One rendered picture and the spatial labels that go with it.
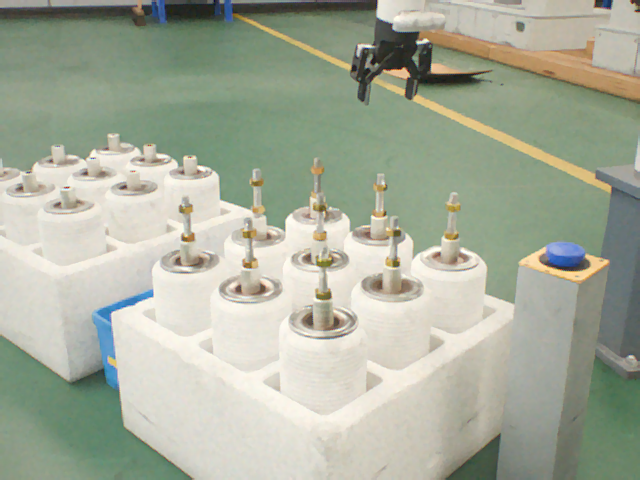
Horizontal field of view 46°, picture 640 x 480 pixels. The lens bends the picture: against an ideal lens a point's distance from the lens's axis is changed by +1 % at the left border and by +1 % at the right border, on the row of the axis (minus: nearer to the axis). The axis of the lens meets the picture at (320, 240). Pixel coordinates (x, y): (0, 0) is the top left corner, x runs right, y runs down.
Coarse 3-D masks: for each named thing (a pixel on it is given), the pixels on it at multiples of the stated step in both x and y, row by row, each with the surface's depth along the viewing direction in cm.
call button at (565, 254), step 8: (552, 248) 79; (560, 248) 79; (568, 248) 79; (576, 248) 79; (552, 256) 79; (560, 256) 78; (568, 256) 78; (576, 256) 78; (584, 256) 78; (560, 264) 79; (568, 264) 78; (576, 264) 79
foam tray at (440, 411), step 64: (128, 320) 96; (512, 320) 97; (128, 384) 100; (192, 384) 88; (256, 384) 82; (384, 384) 82; (448, 384) 88; (192, 448) 92; (256, 448) 82; (320, 448) 74; (384, 448) 82; (448, 448) 93
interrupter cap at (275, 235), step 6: (240, 228) 105; (270, 228) 106; (276, 228) 106; (234, 234) 104; (270, 234) 104; (276, 234) 104; (282, 234) 104; (234, 240) 101; (240, 240) 102; (258, 240) 102; (264, 240) 102; (270, 240) 102; (276, 240) 101; (282, 240) 102; (258, 246) 100; (264, 246) 100
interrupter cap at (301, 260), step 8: (296, 256) 97; (304, 256) 97; (336, 256) 97; (344, 256) 96; (296, 264) 94; (304, 264) 94; (312, 264) 95; (336, 264) 94; (344, 264) 94; (312, 272) 93; (328, 272) 93
